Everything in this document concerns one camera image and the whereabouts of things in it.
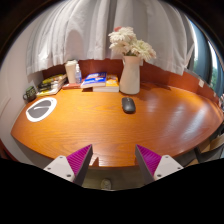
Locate orange book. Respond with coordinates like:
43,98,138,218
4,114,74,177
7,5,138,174
92,74,120,93

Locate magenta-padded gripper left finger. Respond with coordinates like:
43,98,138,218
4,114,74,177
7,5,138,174
43,143,94,187

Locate window pane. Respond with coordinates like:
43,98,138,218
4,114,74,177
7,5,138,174
189,18,224,98

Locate flat red book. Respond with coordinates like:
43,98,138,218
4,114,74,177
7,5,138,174
61,82,83,90

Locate dark grey computer mouse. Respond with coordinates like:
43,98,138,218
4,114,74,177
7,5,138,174
121,96,137,115

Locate white lidded cup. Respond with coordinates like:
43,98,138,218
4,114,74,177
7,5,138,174
64,59,78,84

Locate white curtain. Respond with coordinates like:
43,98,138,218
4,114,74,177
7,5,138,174
25,0,196,76

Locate yellow and black book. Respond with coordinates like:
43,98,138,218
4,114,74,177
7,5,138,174
41,73,68,85

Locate small clear bottle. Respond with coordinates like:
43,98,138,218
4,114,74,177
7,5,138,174
74,63,83,84

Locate white and yellow book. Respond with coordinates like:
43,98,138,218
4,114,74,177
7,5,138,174
35,86,64,98

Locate green mug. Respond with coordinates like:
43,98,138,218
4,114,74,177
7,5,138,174
22,85,38,103

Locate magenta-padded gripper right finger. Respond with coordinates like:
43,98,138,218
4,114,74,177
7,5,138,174
134,143,185,186

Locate round white grey mouse pad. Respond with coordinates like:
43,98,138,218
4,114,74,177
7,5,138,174
25,96,58,123

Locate dark chair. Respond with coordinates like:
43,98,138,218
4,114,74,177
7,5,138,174
194,123,224,164

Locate white daisy flower bunch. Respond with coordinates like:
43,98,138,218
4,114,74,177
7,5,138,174
107,26,157,62

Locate white ceramic vase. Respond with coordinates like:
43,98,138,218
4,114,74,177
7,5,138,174
119,55,142,96

